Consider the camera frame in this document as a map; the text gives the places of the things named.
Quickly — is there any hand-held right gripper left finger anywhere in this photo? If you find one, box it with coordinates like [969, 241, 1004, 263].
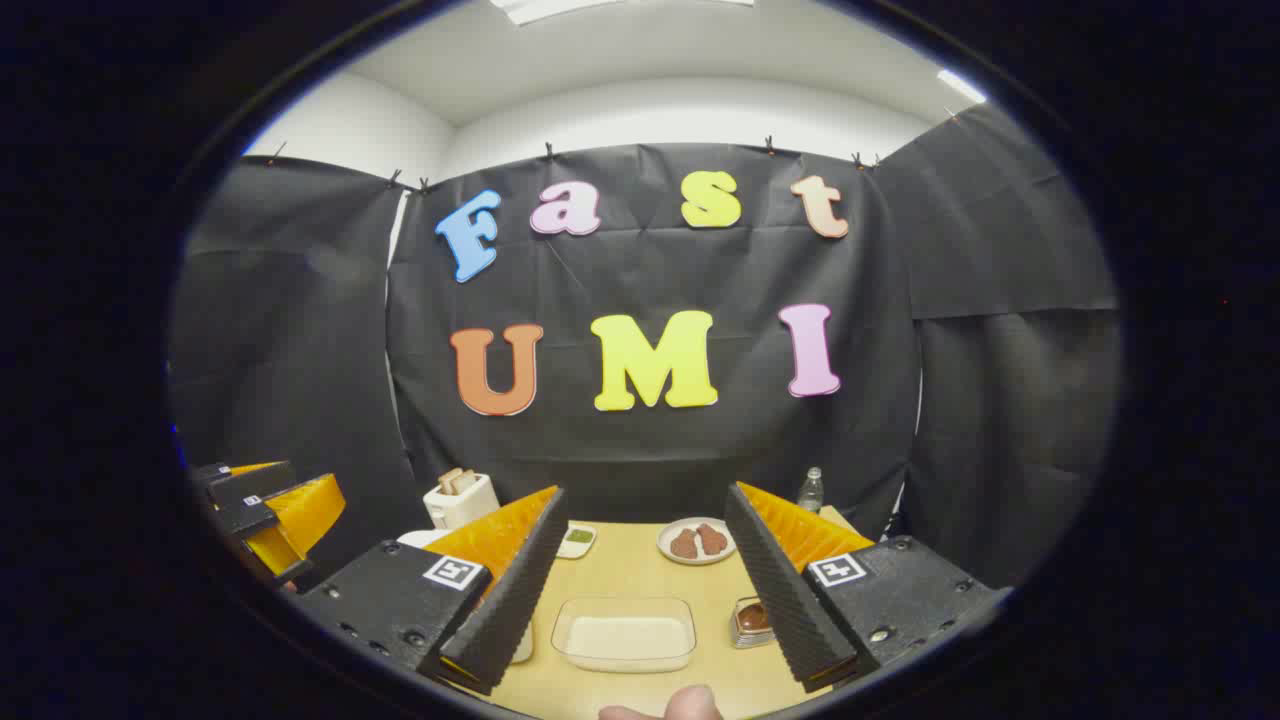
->
[297, 486, 569, 696]

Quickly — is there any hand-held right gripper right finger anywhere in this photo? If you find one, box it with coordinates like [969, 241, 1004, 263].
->
[724, 482, 1006, 694]

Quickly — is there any white rice cooker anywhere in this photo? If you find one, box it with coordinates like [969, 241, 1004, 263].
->
[397, 528, 534, 666]

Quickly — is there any white toaster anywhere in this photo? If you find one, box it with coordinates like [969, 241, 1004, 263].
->
[423, 468, 501, 531]

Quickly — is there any clear glass container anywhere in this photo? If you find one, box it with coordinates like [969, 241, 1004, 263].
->
[550, 596, 698, 674]

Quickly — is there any round white plate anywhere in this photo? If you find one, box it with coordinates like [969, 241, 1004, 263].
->
[657, 517, 738, 566]

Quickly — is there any ceiling light panel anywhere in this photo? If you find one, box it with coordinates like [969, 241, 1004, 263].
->
[490, 0, 756, 26]

